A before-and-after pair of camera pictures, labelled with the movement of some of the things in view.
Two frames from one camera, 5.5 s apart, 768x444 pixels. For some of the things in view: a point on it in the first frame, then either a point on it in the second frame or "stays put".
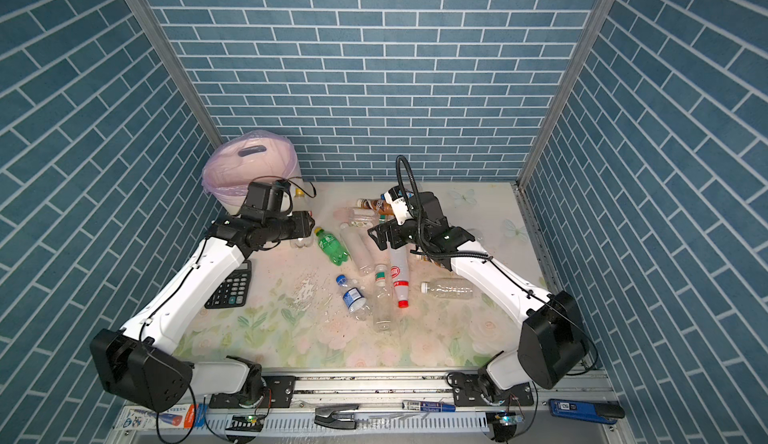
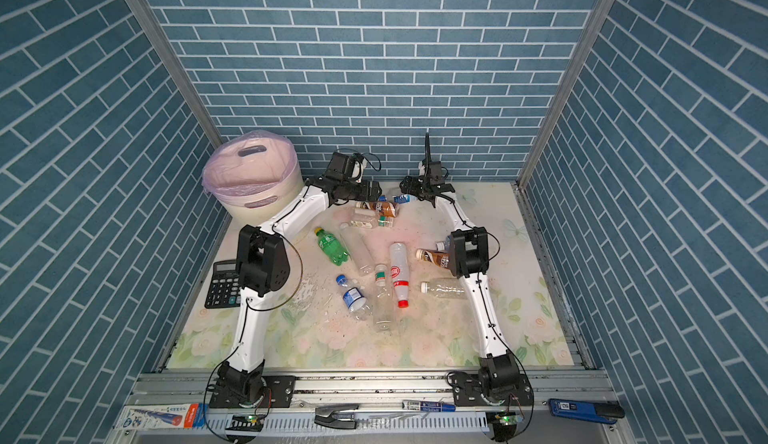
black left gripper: (303, 226) → (363, 195)
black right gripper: (394, 228) → (408, 181)
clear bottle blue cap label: (354, 297) stays put
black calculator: (234, 295) stays put
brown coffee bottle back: (380, 205) stays put
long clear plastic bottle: (358, 243) stays put
